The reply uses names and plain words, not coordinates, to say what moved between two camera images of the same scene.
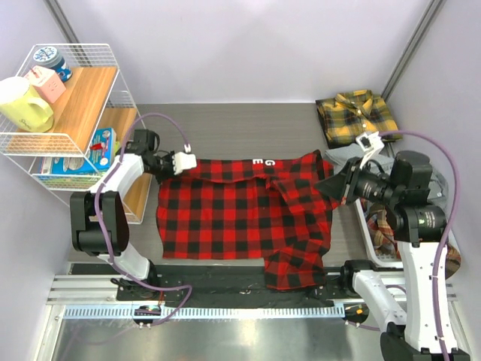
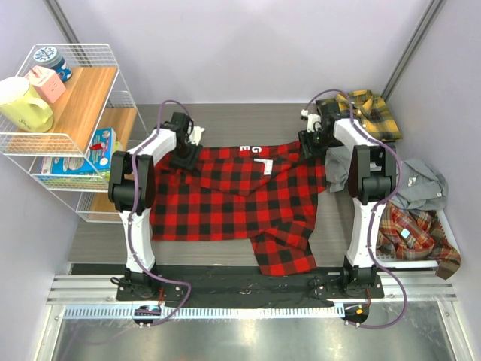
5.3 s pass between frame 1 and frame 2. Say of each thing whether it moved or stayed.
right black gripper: moved
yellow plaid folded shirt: stayed
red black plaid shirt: moved
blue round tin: stayed
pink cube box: stayed
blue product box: stayed
